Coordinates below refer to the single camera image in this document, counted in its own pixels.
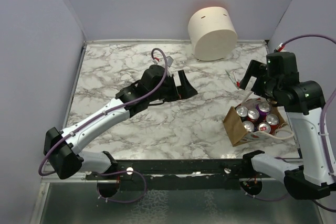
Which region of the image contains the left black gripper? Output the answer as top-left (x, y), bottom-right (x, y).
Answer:
top-left (149, 70), bottom-right (197, 102)

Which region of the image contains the black and gold can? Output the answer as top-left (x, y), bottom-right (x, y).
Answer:
top-left (235, 105), bottom-right (248, 118)

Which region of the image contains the blue and silver can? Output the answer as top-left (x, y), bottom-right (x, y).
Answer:
top-left (248, 109), bottom-right (260, 122)

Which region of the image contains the red soda can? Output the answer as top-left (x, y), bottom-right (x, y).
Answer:
top-left (242, 120), bottom-right (255, 133)
top-left (266, 113), bottom-right (280, 130)

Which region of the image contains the brown canvas bag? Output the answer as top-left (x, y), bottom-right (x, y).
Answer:
top-left (223, 98), bottom-right (293, 146)

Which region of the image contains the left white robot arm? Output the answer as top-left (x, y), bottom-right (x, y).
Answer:
top-left (44, 65), bottom-right (197, 179)

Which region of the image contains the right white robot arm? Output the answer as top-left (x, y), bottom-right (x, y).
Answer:
top-left (239, 52), bottom-right (335, 200)

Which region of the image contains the red and white pen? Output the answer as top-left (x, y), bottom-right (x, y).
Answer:
top-left (233, 72), bottom-right (240, 89)

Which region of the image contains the purple soda can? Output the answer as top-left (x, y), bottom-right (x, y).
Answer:
top-left (256, 102), bottom-right (272, 116)

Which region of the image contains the silver top soda can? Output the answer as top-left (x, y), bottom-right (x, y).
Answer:
top-left (257, 122), bottom-right (271, 134)

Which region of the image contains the cream cylindrical container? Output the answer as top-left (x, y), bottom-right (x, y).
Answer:
top-left (187, 6), bottom-right (238, 61)

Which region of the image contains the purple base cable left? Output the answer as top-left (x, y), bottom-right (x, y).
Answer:
top-left (91, 170), bottom-right (148, 204)

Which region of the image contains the black mounting rail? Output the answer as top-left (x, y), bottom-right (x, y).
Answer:
top-left (85, 158), bottom-right (274, 190)

